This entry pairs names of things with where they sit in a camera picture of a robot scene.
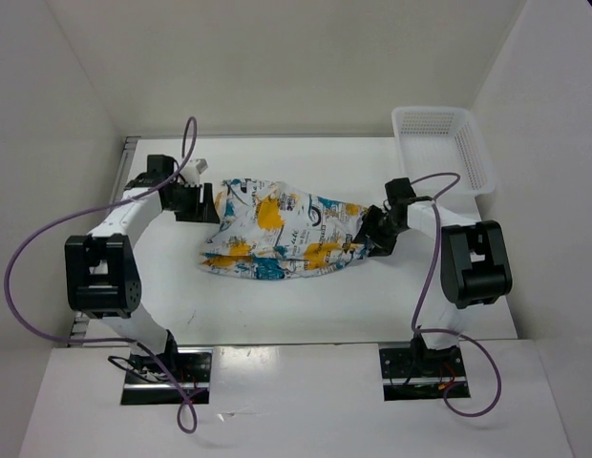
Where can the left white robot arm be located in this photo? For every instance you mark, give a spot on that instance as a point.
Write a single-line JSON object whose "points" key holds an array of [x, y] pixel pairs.
{"points": [[103, 281]]}

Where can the patterned white yellow teal shorts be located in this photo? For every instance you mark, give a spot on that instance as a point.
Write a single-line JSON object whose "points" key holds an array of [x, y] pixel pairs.
{"points": [[271, 231]]}

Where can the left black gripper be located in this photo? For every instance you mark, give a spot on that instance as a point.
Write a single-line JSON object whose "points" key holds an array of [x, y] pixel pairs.
{"points": [[200, 212]]}

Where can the white plastic basket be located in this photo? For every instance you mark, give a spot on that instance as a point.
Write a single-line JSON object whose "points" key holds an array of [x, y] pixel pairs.
{"points": [[432, 139]]}

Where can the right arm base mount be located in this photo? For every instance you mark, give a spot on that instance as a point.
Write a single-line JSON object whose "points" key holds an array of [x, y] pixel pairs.
{"points": [[411, 371]]}

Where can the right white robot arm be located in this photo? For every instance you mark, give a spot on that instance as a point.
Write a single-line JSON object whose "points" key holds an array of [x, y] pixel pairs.
{"points": [[469, 255]]}

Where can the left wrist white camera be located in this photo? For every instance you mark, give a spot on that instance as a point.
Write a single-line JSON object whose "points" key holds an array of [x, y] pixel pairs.
{"points": [[192, 171]]}

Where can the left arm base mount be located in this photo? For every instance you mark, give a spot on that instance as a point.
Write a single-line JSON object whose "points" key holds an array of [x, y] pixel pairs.
{"points": [[146, 384]]}

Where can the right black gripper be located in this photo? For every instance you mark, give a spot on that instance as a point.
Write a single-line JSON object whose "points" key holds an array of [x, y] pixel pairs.
{"points": [[383, 245]]}

